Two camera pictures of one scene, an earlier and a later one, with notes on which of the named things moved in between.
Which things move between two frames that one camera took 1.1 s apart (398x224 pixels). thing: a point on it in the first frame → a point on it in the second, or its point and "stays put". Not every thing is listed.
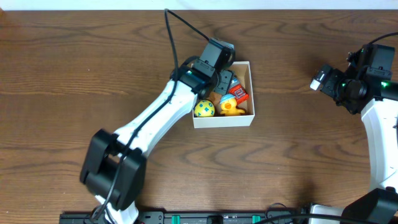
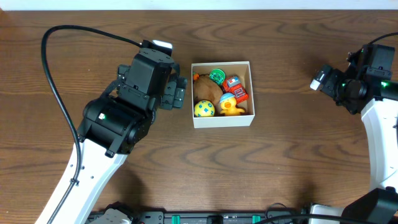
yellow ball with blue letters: (204, 108) stays put
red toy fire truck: (238, 91) stays put
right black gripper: (330, 83) stays put
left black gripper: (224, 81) → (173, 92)
